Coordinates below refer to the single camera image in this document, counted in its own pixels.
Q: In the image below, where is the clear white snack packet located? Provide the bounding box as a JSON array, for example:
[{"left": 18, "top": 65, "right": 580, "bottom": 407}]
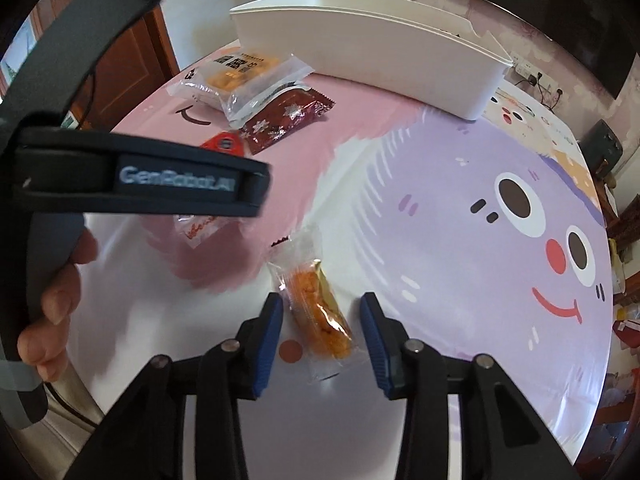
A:
[{"left": 222, "top": 79, "right": 312, "bottom": 128}]

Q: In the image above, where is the black television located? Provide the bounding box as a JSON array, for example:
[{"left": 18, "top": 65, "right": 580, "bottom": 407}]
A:
[{"left": 450, "top": 0, "right": 640, "bottom": 108}]

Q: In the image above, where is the person's left hand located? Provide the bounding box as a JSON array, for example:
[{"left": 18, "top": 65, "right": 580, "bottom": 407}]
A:
[{"left": 17, "top": 227, "right": 99, "bottom": 383}]

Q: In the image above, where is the small red snack packet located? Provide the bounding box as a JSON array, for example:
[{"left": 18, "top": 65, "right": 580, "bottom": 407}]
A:
[{"left": 199, "top": 130, "right": 249, "bottom": 157}]

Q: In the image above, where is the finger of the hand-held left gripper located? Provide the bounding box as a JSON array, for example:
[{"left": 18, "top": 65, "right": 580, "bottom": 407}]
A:
[{"left": 234, "top": 160, "right": 274, "bottom": 219}]

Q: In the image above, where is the orange fried snack packet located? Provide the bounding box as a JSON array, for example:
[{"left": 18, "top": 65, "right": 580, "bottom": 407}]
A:
[{"left": 267, "top": 227, "right": 357, "bottom": 382}]

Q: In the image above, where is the small white red-print packet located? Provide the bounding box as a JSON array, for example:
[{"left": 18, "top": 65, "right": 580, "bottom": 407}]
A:
[{"left": 173, "top": 214, "right": 222, "bottom": 250}]

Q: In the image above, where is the brown wooden door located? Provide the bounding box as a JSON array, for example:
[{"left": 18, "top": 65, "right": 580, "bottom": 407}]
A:
[{"left": 75, "top": 2, "right": 182, "bottom": 128}]

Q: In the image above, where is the white plastic storage box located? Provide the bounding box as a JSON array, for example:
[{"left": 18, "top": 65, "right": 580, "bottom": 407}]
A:
[{"left": 229, "top": 0, "right": 515, "bottom": 122}]

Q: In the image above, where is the dark red snack packet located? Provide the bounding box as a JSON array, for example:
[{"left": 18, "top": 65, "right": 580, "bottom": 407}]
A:
[{"left": 239, "top": 86, "right": 335, "bottom": 157}]

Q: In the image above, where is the yellow cake packet black print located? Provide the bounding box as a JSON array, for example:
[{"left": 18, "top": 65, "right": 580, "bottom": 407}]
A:
[{"left": 167, "top": 51, "right": 313, "bottom": 112}]

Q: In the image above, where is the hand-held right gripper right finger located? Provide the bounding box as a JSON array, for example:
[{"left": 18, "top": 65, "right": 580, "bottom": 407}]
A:
[{"left": 359, "top": 291, "right": 576, "bottom": 480}]

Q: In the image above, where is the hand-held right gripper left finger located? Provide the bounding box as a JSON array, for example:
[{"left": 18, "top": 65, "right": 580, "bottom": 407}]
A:
[{"left": 65, "top": 292, "right": 285, "bottom": 480}]

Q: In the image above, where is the white power strip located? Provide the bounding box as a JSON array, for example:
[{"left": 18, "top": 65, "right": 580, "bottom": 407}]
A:
[{"left": 509, "top": 54, "right": 557, "bottom": 92}]

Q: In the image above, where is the dark green air fryer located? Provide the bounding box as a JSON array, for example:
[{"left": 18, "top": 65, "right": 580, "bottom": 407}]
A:
[{"left": 586, "top": 120, "right": 624, "bottom": 179}]

